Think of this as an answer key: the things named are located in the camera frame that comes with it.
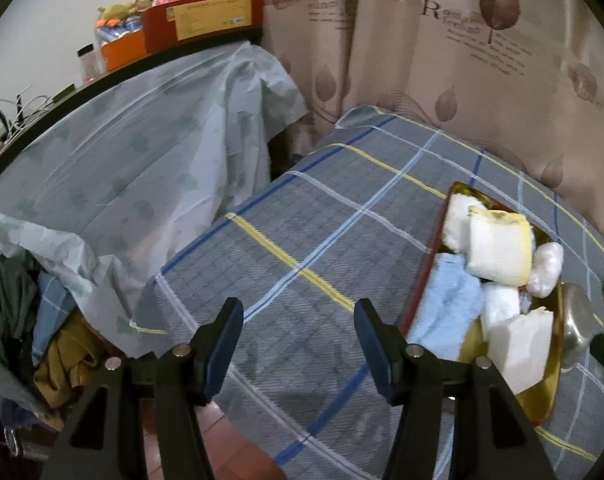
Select grey plaid bed sheet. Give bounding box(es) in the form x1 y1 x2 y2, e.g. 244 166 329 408
135 106 604 479

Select white foam sponge block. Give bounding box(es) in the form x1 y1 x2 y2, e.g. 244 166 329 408
487 307 553 394

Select steel bowl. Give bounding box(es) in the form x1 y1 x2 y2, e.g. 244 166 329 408
561 283 601 373

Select red box with yellow label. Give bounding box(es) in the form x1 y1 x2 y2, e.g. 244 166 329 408
142 0 264 54

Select white plastic bag ball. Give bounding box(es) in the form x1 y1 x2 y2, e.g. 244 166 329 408
526 242 564 298

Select beige leaf print curtain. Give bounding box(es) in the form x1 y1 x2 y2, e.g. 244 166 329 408
263 0 604 236

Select light blue fluffy towel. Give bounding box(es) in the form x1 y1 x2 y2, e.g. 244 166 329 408
407 252 484 361

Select red gold tin box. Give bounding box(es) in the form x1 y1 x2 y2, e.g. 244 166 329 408
397 181 565 425

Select white towel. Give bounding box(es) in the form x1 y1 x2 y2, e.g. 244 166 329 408
442 193 486 254

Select pile of clothes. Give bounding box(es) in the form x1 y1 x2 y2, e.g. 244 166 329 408
0 252 123 457

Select dark lidded jar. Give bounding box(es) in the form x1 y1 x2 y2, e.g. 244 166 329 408
76 44 100 84

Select yellow edged white cloth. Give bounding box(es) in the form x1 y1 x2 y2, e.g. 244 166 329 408
466 206 533 287

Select white cables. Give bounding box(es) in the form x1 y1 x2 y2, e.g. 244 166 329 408
0 84 54 141

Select orange box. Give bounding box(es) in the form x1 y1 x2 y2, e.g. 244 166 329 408
101 30 148 73

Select translucent green patterned cover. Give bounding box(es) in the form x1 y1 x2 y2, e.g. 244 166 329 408
0 42 307 356

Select yellow plush toy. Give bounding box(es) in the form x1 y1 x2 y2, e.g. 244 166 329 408
98 2 142 22

